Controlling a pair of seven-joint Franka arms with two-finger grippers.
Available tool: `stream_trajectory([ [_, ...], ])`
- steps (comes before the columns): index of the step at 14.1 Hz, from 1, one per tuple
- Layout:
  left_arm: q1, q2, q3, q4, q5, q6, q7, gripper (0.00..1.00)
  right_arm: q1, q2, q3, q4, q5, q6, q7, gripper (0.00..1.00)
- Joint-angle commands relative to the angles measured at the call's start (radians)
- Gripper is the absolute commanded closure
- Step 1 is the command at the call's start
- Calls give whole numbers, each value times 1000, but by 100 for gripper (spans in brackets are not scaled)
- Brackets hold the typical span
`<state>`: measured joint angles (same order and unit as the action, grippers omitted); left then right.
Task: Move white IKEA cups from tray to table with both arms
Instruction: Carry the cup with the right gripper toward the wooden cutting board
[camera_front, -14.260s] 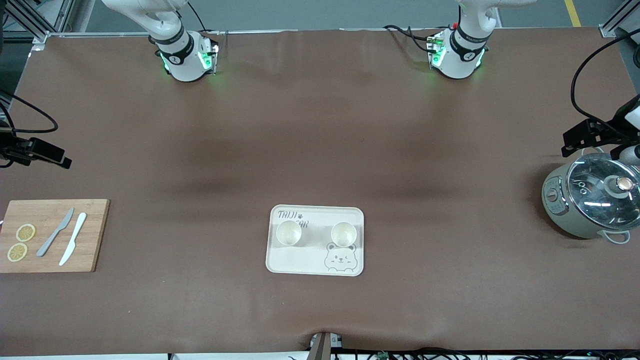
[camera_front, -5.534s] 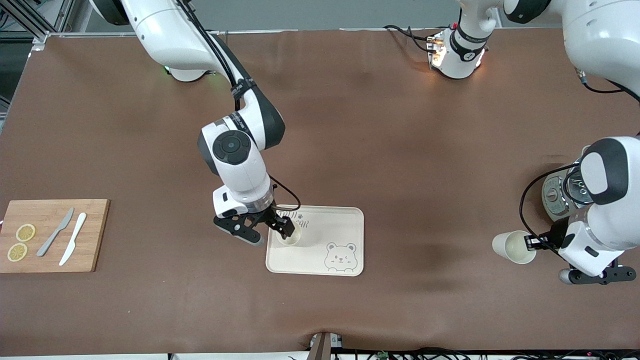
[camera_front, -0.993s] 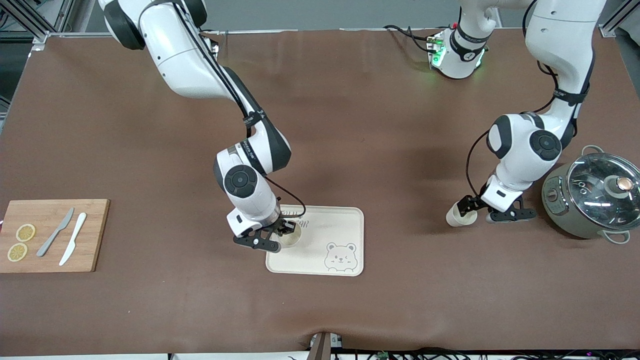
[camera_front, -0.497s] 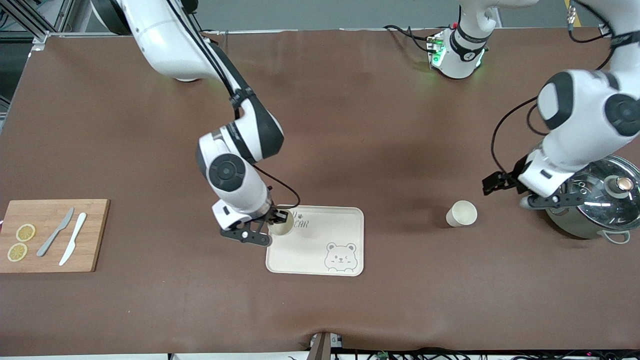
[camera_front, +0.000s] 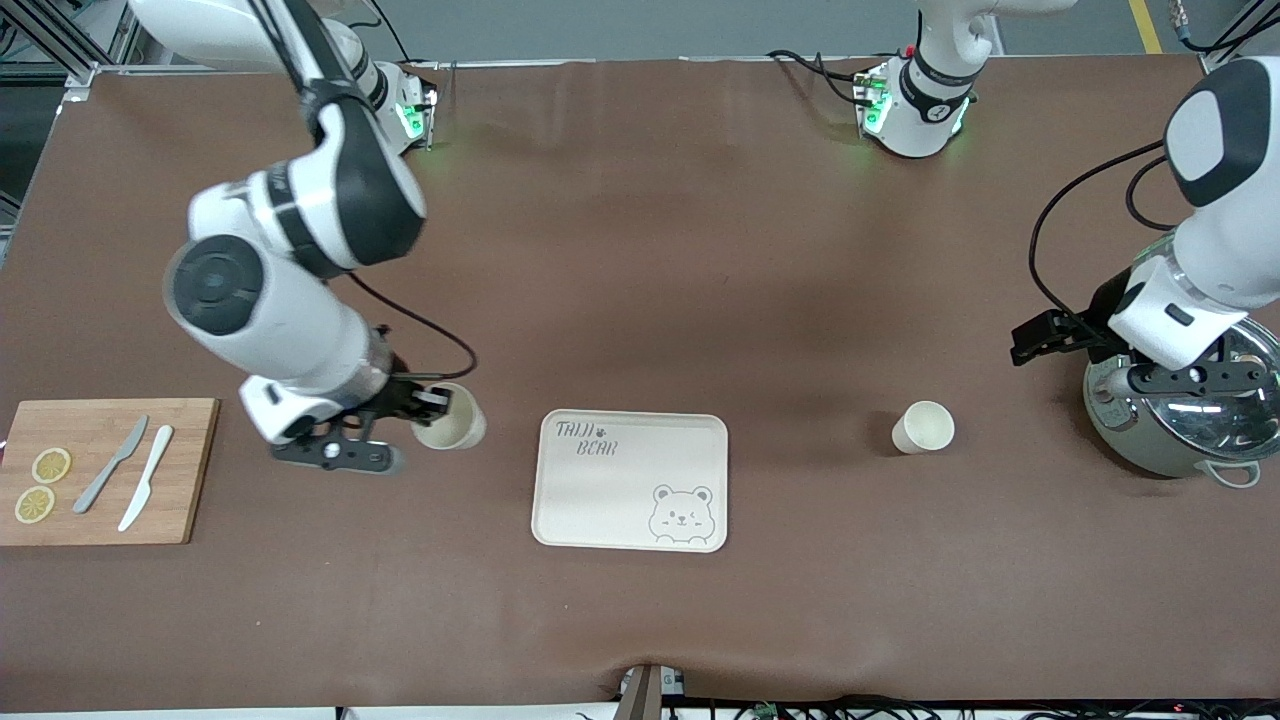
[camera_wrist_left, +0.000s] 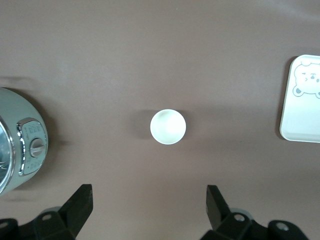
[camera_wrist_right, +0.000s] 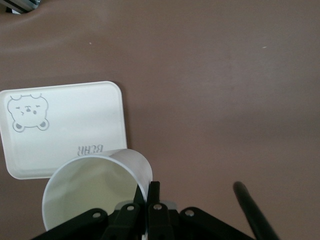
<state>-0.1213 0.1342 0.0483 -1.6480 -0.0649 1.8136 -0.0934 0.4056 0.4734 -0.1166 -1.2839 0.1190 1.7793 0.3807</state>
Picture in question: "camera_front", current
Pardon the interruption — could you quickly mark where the paper cup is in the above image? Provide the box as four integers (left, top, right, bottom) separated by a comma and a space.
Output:
412, 382, 488, 451
891, 401, 956, 455

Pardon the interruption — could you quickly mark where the white plastic knife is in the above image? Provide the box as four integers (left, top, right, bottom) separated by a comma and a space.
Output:
117, 425, 175, 533

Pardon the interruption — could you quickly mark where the grey plastic knife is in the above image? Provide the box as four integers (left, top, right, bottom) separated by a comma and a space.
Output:
72, 415, 150, 515

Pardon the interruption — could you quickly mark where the aluminium frame profile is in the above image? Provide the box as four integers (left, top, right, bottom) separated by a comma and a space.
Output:
0, 0, 131, 101

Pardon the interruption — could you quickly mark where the wooden cutting board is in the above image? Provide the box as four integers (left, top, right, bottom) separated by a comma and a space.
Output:
0, 398, 221, 547

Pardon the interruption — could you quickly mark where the metal table edge clamp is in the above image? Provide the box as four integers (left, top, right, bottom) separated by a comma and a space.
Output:
620, 663, 687, 720

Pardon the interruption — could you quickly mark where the black base cable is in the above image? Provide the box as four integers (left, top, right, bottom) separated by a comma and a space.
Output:
768, 48, 876, 106

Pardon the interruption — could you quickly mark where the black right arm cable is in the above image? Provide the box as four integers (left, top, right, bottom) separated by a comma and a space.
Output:
345, 272, 479, 386

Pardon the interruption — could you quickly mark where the pot with glass lid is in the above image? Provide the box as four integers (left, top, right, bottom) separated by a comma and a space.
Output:
1083, 235, 1280, 491

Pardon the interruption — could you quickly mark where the cream tray with bear print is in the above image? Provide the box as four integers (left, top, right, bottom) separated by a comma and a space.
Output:
531, 409, 730, 554

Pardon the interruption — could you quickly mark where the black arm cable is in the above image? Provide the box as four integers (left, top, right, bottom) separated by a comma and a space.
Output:
1028, 140, 1196, 326
345, 272, 479, 386

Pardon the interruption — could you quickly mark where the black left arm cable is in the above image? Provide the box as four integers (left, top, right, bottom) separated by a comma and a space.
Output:
1028, 140, 1196, 326

